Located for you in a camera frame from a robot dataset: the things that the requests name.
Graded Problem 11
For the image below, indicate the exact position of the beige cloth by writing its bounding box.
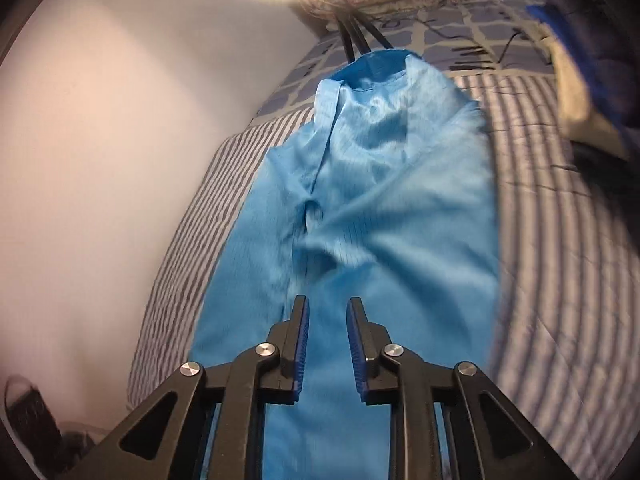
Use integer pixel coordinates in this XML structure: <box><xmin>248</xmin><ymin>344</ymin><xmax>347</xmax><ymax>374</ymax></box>
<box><xmin>549</xmin><ymin>35</ymin><xmax>632</xmax><ymax>162</ymax></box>

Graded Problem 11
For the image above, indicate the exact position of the black cable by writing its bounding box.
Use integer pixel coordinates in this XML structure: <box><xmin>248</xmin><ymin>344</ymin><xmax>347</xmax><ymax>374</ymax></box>
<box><xmin>334</xmin><ymin>14</ymin><xmax>396</xmax><ymax>62</ymax></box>

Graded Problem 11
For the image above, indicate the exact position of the blue checked blanket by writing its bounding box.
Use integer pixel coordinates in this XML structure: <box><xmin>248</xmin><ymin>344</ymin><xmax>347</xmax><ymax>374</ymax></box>
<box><xmin>257</xmin><ymin>0</ymin><xmax>557</xmax><ymax>117</ymax></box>

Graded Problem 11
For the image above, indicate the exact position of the dark blue cloth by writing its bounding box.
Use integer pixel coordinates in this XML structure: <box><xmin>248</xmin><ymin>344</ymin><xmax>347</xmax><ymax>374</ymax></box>
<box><xmin>527</xmin><ymin>0</ymin><xmax>640</xmax><ymax>163</ymax></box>

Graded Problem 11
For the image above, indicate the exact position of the blue pinstriped coverall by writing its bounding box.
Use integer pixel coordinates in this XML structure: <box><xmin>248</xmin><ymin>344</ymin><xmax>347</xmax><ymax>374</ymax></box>
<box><xmin>190</xmin><ymin>49</ymin><xmax>503</xmax><ymax>480</ymax></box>

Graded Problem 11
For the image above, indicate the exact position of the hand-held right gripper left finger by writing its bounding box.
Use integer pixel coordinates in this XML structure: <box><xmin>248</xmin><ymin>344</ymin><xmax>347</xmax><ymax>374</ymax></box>
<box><xmin>65</xmin><ymin>295</ymin><xmax>309</xmax><ymax>480</ymax></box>

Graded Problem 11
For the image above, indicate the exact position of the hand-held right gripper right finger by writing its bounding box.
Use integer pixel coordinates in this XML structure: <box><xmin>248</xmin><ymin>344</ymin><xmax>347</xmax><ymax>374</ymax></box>
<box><xmin>346</xmin><ymin>296</ymin><xmax>576</xmax><ymax>480</ymax></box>

